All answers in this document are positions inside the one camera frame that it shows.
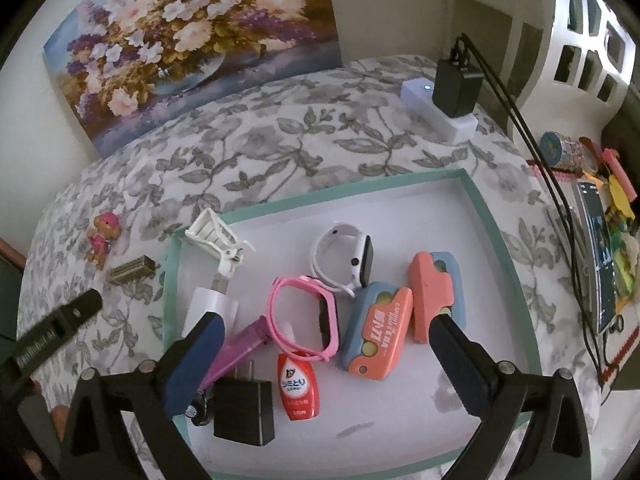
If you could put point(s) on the white side table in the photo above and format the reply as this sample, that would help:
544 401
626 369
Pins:
495 5

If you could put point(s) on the white power strip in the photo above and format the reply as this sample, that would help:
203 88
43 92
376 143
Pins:
425 110

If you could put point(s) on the white smartwatch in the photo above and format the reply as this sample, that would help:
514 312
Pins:
357 255

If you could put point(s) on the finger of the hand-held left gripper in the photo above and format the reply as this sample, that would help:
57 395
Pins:
82 307

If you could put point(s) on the yellow plastic toy piece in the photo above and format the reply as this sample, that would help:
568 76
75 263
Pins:
622 200

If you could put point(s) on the shallow teal cardboard box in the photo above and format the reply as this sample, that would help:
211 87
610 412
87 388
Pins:
440 220

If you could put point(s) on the black toy car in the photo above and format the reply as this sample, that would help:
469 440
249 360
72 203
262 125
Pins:
200 410

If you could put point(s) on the black charger plug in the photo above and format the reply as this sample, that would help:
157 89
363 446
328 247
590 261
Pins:
245 405

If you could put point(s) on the red toy strip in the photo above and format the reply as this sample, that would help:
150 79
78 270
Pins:
617 362

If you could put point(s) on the pink toy dog figure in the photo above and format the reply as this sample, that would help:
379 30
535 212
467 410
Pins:
102 240

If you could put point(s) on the black power adapter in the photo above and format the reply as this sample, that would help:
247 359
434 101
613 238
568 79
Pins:
455 85

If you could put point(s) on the white charger plug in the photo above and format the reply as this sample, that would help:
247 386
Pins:
210 302

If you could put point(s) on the pink smartwatch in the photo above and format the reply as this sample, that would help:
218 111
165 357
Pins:
327 310

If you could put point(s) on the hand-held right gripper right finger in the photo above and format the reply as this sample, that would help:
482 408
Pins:
457 360

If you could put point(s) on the purple plastic bar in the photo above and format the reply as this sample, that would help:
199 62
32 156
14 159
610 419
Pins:
240 345

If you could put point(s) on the colourful tape roll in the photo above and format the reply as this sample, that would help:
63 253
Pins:
562 150

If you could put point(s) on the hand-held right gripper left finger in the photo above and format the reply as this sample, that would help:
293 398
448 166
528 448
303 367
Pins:
192 365

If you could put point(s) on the blue car-shaped case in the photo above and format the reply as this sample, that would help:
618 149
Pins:
375 335

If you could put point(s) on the grey floral bedspread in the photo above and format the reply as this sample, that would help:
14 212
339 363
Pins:
300 125

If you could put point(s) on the pink plastic toy piece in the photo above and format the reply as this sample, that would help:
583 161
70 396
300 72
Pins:
617 165

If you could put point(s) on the flower painting canvas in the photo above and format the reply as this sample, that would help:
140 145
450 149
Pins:
200 45

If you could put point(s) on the smartphone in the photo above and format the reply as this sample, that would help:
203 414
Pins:
597 255

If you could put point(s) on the small red bottle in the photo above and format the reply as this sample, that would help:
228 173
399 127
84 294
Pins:
299 385

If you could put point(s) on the white plastic clip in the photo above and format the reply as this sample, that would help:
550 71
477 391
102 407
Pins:
215 235

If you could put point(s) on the pink car-shaped case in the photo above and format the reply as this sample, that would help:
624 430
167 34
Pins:
430 290

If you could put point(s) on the white lattice panel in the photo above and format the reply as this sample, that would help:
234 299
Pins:
590 25

